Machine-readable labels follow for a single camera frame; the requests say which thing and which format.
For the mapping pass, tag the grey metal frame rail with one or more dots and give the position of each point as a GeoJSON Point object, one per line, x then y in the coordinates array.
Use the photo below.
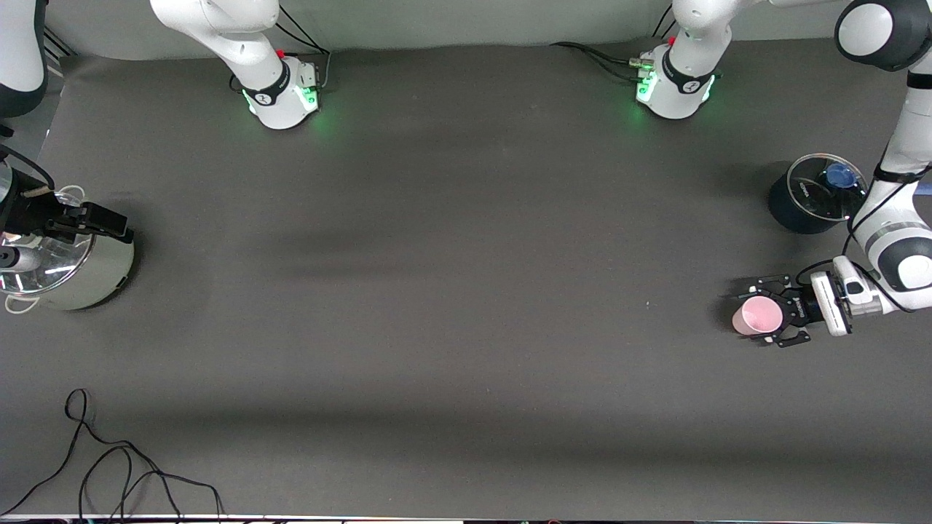
{"type": "Point", "coordinates": [58, 45]}

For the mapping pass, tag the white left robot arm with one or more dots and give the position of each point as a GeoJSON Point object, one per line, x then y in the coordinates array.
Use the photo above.
{"type": "Point", "coordinates": [906, 131]}

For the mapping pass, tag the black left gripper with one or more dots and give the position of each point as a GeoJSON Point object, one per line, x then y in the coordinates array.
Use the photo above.
{"type": "Point", "coordinates": [796, 310]}

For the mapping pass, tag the glass lid with blue knob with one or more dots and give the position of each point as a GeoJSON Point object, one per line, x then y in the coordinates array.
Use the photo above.
{"type": "Point", "coordinates": [815, 196]}

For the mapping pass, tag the glass lid with bronze knob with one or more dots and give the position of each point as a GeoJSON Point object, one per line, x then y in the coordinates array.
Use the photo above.
{"type": "Point", "coordinates": [58, 262]}

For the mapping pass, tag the dark blue saucepan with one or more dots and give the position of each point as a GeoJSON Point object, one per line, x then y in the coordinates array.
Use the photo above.
{"type": "Point", "coordinates": [786, 211]}

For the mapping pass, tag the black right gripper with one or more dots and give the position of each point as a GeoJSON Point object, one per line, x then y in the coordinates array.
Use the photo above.
{"type": "Point", "coordinates": [29, 212]}

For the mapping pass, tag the dark grey table mat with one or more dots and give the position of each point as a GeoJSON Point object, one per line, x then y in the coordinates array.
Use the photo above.
{"type": "Point", "coordinates": [466, 291]}

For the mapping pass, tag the silver cooking pot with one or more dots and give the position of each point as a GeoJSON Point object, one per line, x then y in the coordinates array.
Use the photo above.
{"type": "Point", "coordinates": [102, 273]}

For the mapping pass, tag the pink cup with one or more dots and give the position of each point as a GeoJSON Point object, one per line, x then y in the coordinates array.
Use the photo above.
{"type": "Point", "coordinates": [757, 314]}

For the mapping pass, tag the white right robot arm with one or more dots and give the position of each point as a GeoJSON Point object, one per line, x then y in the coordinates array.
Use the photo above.
{"type": "Point", "coordinates": [269, 94]}

